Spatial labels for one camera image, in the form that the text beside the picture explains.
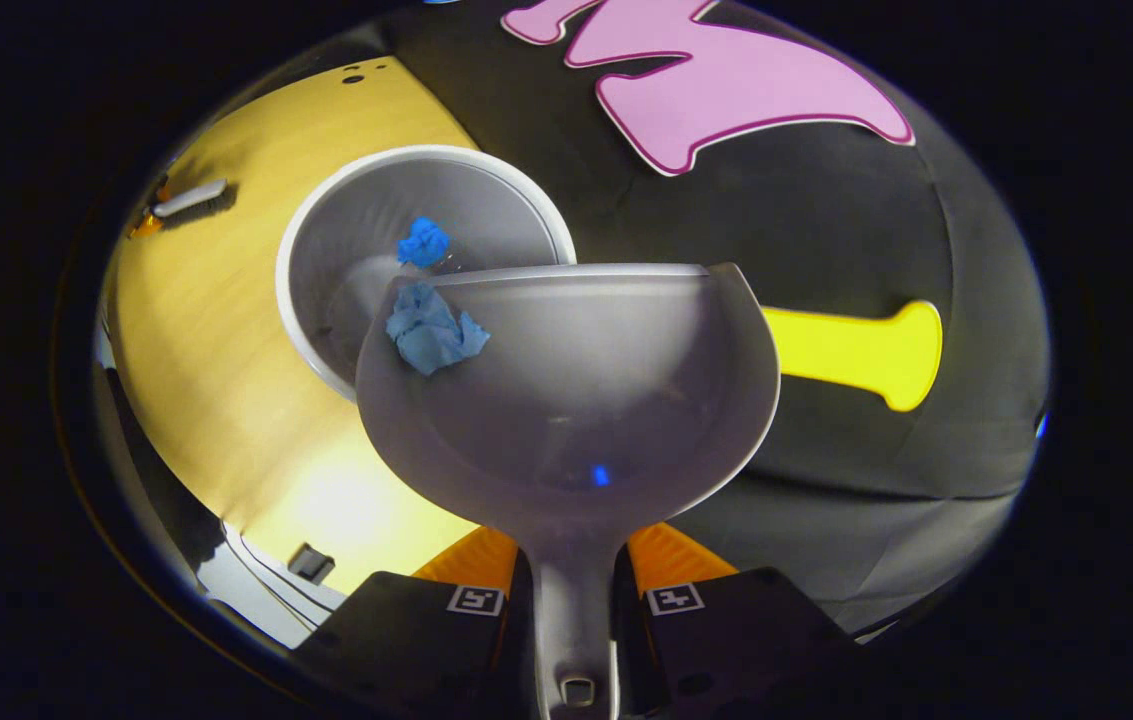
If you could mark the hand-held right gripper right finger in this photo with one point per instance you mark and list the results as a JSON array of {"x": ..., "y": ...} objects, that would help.
[{"x": 726, "y": 640}]

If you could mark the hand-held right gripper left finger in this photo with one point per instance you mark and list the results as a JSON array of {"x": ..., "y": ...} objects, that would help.
[{"x": 426, "y": 640}]

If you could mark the small grey broom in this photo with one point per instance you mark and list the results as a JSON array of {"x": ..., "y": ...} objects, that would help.
[{"x": 191, "y": 198}]

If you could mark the bright blue paper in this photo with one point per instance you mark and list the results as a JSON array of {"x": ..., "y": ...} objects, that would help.
[{"x": 424, "y": 242}]

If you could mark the grey plastic dustpan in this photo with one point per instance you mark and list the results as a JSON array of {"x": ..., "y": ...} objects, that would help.
[{"x": 576, "y": 400}]

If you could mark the light blue paper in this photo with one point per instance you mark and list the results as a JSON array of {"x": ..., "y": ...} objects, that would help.
[{"x": 431, "y": 335}]

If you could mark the small black box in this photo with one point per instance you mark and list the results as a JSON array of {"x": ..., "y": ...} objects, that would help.
[{"x": 311, "y": 563}]

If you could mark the black backdrop cloth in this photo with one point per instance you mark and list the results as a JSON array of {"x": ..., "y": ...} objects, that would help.
[{"x": 826, "y": 230}]

